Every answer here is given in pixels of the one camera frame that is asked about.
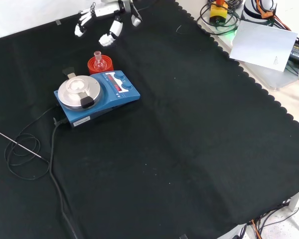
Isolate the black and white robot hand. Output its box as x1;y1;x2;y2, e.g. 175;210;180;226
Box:
74;0;143;48

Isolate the clear round-bottom flask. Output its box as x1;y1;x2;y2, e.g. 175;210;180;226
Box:
93;51;107;71

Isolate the heater with blue base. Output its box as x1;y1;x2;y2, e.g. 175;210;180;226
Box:
53;70;141;128

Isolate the metal strip with black ends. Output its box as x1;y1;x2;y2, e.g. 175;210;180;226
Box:
62;67;95;109

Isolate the yellow stop button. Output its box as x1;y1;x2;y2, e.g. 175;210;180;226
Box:
209;0;229;25

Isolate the black bench cloth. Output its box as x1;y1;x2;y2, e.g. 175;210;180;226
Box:
0;0;299;239

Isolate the pale board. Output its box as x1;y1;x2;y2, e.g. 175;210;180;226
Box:
229;20;299;73

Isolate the thin metal probe rod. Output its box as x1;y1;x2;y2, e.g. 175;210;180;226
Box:
0;126;43;159

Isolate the red flask support ring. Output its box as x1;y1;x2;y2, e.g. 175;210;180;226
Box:
87;56;115;75

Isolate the black looped cable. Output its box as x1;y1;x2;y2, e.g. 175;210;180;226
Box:
199;0;241;35

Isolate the thick black power cable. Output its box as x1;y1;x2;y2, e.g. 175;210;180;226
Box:
49;117;84;239

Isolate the orange cable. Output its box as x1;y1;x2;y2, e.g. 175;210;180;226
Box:
255;0;293;32

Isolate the grey base plate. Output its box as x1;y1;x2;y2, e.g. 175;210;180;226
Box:
196;14;299;90

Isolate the thin black probe cable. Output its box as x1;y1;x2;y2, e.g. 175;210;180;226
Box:
4;106;59;180

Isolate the floor cable bundle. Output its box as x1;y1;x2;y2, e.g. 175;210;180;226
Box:
248;201;299;239

